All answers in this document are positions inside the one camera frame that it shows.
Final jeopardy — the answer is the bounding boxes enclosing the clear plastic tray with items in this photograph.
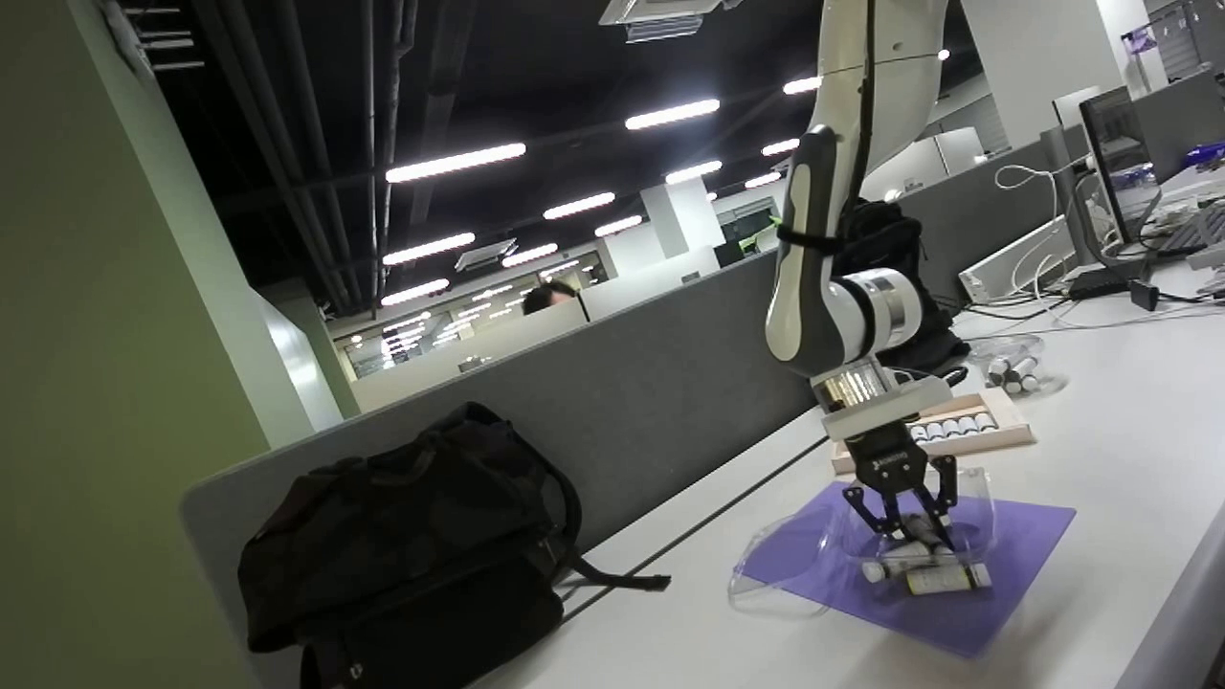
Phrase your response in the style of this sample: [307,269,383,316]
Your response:
[977,334,1071,403]

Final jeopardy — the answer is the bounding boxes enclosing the ceiling air vent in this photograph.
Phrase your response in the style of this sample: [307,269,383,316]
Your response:
[595,0,748,51]

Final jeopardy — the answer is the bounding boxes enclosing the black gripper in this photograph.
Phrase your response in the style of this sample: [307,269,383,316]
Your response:
[839,418,965,556]

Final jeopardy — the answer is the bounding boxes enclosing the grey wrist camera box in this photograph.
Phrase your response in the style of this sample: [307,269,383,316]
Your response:
[816,361,959,443]

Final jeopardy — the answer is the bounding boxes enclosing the black desk cable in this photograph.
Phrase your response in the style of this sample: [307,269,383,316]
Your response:
[1125,279,1225,313]

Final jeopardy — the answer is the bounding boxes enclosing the white bottle with dark band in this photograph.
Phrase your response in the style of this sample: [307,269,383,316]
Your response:
[858,545,947,586]

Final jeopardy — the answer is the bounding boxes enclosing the purple mat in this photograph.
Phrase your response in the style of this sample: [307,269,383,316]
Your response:
[738,480,1080,662]

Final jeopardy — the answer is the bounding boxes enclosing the white flat device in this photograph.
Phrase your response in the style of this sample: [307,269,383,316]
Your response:
[954,209,1083,311]

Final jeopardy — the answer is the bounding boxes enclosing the person's head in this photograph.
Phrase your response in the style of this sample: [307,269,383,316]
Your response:
[519,279,595,325]

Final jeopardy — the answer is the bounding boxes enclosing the clear plastic container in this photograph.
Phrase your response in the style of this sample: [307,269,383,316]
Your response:
[725,463,1004,619]

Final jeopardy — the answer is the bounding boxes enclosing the black cable bundle on arm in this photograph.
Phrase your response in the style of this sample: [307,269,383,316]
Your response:
[834,194,972,381]

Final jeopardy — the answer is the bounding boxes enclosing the white bottle with yellow band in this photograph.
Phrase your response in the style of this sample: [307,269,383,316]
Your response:
[903,560,995,600]

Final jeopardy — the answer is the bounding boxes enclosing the black backpack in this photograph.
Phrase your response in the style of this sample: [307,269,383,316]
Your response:
[234,403,676,689]

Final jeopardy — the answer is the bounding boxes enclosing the grey desk partition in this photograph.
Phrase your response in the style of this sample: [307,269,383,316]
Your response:
[182,126,1076,689]

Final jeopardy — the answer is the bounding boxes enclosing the computer monitor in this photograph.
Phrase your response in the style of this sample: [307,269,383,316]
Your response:
[1076,83,1164,254]

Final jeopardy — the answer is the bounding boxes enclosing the ceiling light strip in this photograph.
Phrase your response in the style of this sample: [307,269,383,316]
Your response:
[622,94,725,134]
[378,228,482,270]
[542,188,622,225]
[383,139,533,188]

